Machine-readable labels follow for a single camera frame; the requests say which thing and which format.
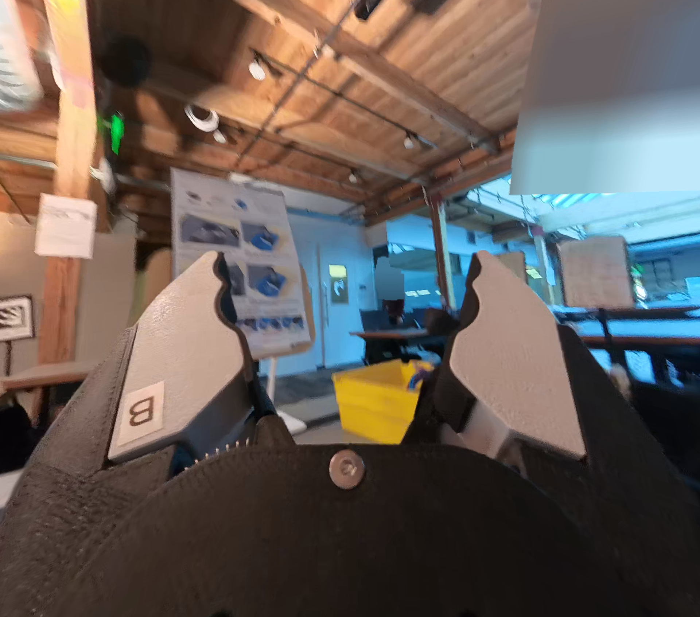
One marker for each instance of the handwritten whiteboard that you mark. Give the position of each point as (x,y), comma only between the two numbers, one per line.
(596,272)

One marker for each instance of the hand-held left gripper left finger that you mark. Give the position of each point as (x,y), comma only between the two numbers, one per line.
(180,354)

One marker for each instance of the black round speaker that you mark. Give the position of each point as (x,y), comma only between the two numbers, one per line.
(126,59)

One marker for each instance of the instruction poster board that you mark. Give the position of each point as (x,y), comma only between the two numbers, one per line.
(219,212)

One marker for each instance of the large yellow plastic bin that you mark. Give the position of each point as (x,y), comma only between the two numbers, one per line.
(372,398)

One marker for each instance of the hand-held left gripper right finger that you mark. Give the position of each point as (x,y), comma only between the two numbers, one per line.
(514,365)

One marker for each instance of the wooden office desk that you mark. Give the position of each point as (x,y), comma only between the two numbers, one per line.
(388,335)

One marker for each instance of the framed striped picture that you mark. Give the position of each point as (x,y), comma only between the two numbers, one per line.
(16,319)

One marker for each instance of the white sign stand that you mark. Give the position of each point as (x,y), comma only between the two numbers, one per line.
(292,423)

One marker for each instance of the phone symbol wall sign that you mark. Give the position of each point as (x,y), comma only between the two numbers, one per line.
(338,283)

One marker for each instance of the white paper notice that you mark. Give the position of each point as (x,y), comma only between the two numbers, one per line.
(65,226)

